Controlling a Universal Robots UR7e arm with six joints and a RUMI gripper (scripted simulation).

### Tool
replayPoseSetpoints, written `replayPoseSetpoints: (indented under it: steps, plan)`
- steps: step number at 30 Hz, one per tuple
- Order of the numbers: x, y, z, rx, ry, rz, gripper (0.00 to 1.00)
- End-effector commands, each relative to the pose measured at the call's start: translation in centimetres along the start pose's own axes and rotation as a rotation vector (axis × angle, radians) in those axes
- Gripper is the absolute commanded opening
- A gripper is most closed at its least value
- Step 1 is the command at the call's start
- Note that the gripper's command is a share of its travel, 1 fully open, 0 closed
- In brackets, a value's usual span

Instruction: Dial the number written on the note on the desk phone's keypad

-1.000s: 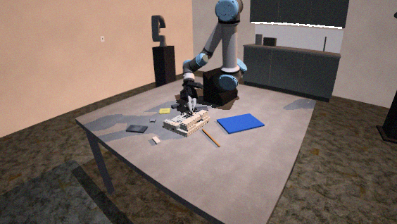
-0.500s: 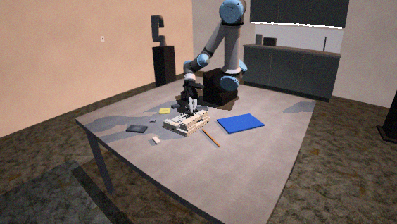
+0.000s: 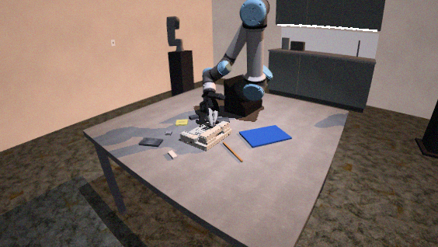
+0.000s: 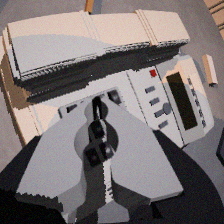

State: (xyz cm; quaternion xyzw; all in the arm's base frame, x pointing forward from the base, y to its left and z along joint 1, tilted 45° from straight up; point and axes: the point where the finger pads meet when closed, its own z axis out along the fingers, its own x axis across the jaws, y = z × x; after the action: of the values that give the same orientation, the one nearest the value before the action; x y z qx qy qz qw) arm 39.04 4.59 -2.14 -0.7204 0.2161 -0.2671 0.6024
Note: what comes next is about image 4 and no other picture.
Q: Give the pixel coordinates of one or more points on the orange pencil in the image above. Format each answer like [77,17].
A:
[88,6]

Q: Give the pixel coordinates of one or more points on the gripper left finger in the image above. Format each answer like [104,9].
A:
[47,172]

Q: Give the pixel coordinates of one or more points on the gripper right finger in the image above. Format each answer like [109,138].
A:
[148,168]

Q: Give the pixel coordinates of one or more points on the beige telephone handset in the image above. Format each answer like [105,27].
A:
[43,50]

